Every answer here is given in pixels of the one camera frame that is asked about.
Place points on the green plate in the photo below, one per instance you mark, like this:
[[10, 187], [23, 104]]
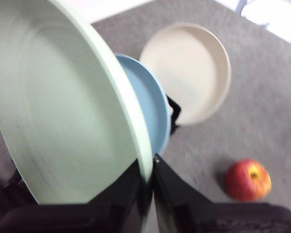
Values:
[[58, 104]]

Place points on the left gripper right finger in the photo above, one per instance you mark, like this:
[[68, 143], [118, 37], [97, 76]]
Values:
[[208, 218]]

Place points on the red yellow apple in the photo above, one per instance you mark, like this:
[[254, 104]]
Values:
[[245, 182]]

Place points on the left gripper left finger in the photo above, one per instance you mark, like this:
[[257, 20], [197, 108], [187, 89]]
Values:
[[87, 218]]

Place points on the blue plate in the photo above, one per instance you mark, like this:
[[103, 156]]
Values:
[[148, 104]]

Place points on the cream plate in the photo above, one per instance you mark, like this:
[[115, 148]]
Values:
[[186, 72]]

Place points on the black plate rack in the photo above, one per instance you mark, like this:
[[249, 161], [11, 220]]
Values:
[[174, 109]]

